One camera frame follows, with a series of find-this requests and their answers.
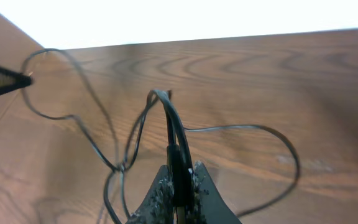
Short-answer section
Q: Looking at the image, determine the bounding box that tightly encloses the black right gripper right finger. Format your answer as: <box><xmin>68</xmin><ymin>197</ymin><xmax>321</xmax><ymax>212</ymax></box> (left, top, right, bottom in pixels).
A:
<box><xmin>186</xmin><ymin>161</ymin><xmax>241</xmax><ymax>224</ymax></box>

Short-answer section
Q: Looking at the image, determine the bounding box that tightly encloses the long black cable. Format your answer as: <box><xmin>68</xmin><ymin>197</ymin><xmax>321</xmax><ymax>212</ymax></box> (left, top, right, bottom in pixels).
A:
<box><xmin>103</xmin><ymin>89</ymin><xmax>301</xmax><ymax>224</ymax></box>

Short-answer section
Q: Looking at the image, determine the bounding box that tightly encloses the short black cable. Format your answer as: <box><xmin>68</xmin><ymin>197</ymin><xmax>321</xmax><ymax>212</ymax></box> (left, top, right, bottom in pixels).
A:
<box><xmin>20</xmin><ymin>48</ymin><xmax>127</xmax><ymax>224</ymax></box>

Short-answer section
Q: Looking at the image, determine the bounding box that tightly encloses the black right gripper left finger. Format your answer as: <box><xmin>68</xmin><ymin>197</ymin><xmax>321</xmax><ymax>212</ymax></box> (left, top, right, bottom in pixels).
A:
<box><xmin>126</xmin><ymin>165</ymin><xmax>174</xmax><ymax>224</ymax></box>

